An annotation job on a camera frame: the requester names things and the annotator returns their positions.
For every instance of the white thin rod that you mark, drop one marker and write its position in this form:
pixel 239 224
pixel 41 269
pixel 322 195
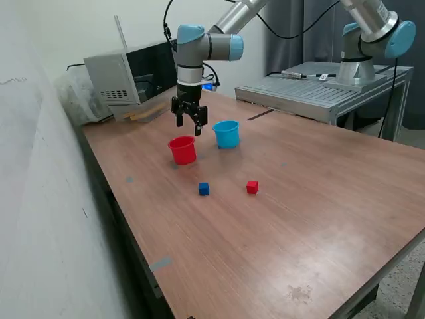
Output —
pixel 121 33

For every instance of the aluminium extrusion platform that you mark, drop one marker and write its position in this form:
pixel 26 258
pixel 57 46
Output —
pixel 299 93

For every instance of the dark grey curtain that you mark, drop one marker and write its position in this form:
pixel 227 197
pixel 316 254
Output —
pixel 285 53

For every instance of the blue plastic cup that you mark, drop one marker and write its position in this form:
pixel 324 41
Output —
pixel 226 136

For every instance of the clear plastic box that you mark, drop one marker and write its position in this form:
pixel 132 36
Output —
pixel 149 109

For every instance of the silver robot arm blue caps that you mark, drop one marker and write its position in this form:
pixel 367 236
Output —
pixel 219 46

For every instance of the black tape strip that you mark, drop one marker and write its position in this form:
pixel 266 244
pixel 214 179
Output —
pixel 260 115

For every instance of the long grey tape piece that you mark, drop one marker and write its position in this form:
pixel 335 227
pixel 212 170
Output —
pixel 161 263

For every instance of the small black camera mount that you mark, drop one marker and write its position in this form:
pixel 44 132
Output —
pixel 168 32

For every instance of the light wooden stick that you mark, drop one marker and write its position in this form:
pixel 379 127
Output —
pixel 142 115
pixel 143 110

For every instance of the translucent plastic bag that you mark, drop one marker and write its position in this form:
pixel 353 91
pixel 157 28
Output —
pixel 76 99

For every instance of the silver microwave oven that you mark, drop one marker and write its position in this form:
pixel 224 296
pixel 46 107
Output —
pixel 106 76

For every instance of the red plastic cup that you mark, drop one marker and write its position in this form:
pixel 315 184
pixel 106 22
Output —
pixel 182 154

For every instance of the blue cube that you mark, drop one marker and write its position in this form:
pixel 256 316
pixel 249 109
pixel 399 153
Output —
pixel 203 189

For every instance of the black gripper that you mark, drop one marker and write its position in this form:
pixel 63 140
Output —
pixel 189 94

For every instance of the silver cylindrical tool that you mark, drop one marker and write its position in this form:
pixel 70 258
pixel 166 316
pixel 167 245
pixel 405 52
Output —
pixel 293 74

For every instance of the red cube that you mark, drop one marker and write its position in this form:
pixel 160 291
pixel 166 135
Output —
pixel 252 187

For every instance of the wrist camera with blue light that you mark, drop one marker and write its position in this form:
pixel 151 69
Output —
pixel 210 86

